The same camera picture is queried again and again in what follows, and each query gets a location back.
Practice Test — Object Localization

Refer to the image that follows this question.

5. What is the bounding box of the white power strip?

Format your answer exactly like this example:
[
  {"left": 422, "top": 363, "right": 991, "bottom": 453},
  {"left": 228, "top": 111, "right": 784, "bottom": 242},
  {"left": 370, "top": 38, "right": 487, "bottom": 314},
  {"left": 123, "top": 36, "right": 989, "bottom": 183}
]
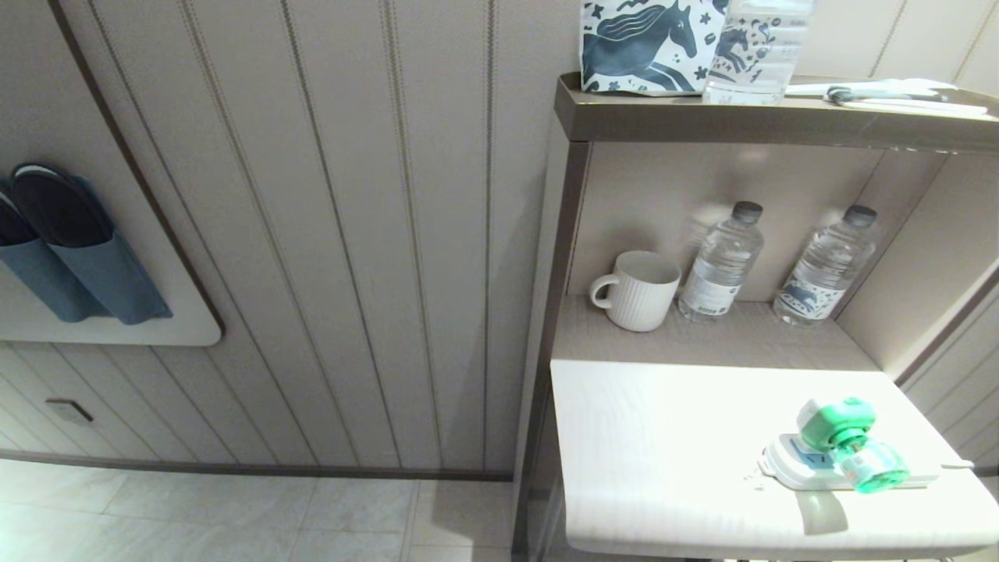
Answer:
[{"left": 759, "top": 433, "right": 941, "bottom": 493}]

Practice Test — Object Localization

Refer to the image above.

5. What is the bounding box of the green mosquito repellent plug-in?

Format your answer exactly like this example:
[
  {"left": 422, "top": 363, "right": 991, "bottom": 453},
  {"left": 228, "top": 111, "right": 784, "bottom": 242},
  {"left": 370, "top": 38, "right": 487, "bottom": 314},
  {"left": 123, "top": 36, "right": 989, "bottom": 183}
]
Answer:
[{"left": 796, "top": 397, "right": 911, "bottom": 494}]

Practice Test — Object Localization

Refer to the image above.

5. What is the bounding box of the white ribbed mug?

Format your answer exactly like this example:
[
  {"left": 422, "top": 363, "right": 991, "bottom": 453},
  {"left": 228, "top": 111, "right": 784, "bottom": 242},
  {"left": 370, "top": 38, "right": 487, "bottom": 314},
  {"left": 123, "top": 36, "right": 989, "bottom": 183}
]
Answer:
[{"left": 589, "top": 251, "right": 682, "bottom": 333}]

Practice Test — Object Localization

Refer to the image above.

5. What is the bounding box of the clear bottle plain white label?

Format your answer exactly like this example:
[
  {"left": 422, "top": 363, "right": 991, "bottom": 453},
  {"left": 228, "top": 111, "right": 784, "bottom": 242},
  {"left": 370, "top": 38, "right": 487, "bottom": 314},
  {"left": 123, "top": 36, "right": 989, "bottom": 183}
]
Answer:
[{"left": 677, "top": 201, "right": 765, "bottom": 324}]

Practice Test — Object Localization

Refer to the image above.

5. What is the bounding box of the beige brown shelf unit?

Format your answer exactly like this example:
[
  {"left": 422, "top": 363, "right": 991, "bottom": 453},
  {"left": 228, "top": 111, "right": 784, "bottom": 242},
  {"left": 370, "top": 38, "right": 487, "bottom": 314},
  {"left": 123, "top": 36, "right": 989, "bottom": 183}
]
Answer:
[{"left": 511, "top": 70, "right": 999, "bottom": 562}]

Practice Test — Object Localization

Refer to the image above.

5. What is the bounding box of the horse print tissue box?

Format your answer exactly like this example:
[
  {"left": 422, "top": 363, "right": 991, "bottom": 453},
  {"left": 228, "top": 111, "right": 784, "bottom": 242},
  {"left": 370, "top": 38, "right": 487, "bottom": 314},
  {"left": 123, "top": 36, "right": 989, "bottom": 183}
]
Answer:
[{"left": 579, "top": 0, "right": 731, "bottom": 96}]

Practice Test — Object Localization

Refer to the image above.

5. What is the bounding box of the clear bottle horse print label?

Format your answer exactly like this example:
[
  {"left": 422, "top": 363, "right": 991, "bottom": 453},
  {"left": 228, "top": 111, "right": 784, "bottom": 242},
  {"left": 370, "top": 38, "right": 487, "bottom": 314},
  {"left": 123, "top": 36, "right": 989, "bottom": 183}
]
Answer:
[{"left": 773, "top": 205, "right": 879, "bottom": 326}]

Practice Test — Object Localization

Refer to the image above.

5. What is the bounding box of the brown baseboard strip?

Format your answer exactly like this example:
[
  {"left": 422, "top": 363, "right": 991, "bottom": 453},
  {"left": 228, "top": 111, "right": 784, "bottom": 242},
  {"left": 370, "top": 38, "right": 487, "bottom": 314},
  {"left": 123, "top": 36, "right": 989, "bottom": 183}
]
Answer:
[{"left": 0, "top": 449, "right": 514, "bottom": 481}]

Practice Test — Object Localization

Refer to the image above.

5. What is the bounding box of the large clear horse print bottle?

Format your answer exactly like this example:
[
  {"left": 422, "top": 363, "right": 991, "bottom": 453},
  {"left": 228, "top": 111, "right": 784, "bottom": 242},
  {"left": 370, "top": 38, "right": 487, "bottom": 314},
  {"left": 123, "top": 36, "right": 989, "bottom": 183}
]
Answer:
[{"left": 702, "top": 0, "right": 815, "bottom": 105}]

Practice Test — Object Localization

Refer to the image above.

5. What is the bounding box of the blue slipper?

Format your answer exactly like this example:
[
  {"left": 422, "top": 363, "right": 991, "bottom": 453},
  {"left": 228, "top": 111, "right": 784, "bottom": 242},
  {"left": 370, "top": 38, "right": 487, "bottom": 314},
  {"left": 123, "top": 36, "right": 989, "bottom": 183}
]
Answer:
[
  {"left": 0, "top": 178, "right": 106, "bottom": 324},
  {"left": 9, "top": 162, "right": 173, "bottom": 325}
]

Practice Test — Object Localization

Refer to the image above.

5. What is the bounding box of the papers and pen on shelf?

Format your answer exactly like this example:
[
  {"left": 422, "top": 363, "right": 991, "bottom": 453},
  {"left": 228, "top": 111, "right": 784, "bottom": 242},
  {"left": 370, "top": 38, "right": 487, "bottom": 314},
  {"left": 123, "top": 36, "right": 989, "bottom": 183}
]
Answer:
[{"left": 786, "top": 77, "right": 989, "bottom": 118}]

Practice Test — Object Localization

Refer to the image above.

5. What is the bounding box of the grey wall socket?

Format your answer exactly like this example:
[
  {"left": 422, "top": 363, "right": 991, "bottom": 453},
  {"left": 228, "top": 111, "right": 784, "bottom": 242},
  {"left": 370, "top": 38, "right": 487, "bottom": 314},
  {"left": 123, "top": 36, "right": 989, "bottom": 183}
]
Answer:
[{"left": 45, "top": 398, "right": 95, "bottom": 426}]

